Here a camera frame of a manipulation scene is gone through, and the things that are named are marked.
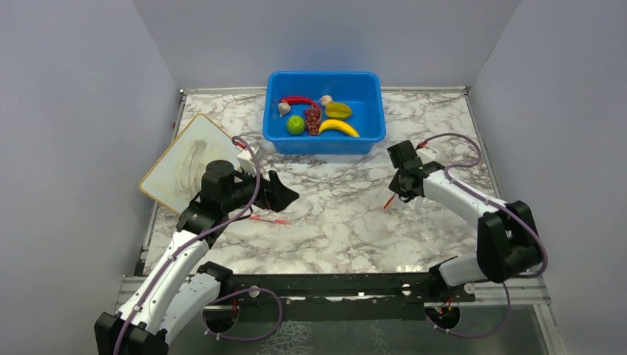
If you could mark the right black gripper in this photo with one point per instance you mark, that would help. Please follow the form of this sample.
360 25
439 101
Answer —
395 187

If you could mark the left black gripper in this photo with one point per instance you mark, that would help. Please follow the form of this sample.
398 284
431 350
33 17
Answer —
274 203

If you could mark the clear zip bag orange zipper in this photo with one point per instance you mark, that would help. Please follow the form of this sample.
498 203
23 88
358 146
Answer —
389 201

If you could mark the purple grape bunch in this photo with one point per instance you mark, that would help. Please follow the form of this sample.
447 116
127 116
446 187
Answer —
313 119

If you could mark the yellow green starfruit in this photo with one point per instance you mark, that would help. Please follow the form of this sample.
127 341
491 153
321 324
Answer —
338 111

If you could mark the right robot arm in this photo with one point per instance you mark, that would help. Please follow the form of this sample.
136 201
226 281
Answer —
508 243

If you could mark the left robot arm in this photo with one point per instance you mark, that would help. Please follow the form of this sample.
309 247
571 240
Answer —
170 296

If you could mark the red pen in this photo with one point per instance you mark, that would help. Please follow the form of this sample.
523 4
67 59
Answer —
269 220

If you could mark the green lime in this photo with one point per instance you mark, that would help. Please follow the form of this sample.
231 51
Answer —
295 125

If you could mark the yellow banana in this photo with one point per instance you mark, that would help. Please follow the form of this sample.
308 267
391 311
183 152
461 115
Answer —
338 125

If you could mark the left garlic bulb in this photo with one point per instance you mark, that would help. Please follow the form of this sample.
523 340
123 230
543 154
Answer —
283 108

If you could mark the garlic bulb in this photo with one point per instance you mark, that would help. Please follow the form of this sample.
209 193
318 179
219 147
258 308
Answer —
325 100
283 108

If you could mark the red chili pepper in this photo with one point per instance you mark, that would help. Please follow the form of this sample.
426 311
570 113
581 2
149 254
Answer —
298 100

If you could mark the blue plastic bin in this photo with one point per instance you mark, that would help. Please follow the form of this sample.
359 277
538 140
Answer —
361 91

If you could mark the right garlic bulb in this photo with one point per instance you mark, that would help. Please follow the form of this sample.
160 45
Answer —
325 100

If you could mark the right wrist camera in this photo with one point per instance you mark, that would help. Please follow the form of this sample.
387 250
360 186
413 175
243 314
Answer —
426 153

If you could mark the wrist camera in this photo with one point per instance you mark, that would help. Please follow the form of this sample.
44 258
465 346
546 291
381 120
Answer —
426 153
249 162

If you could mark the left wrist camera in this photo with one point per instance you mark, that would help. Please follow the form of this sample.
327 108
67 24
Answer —
249 162

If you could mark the white board with wooden frame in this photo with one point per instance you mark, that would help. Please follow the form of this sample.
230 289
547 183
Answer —
176 176

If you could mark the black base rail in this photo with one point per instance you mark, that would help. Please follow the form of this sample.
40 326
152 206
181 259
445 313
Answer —
330 297

